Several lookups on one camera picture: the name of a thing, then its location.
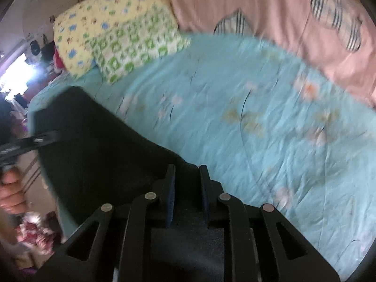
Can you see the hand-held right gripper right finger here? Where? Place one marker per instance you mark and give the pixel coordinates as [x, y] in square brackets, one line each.
[205, 194]

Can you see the yellow patterned pillow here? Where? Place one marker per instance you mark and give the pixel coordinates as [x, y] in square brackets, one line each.
[100, 23]

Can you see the black pants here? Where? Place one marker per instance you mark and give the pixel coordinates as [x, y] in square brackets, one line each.
[111, 158]

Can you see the person's left hand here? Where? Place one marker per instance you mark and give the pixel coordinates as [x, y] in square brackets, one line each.
[11, 192]

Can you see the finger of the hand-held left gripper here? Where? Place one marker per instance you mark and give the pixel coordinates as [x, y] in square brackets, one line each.
[38, 139]

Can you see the green patterned pillow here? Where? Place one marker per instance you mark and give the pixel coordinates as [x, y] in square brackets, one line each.
[132, 47]

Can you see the light blue floral bedsheet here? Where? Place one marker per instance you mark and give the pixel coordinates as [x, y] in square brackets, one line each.
[235, 123]

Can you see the red and white patterned cloth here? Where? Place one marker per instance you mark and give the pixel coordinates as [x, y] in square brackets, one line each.
[35, 232]

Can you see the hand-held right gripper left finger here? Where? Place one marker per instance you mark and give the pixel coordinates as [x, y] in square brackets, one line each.
[169, 194]

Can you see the pink blanket with striped patches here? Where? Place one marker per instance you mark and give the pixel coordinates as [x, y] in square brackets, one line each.
[279, 20]

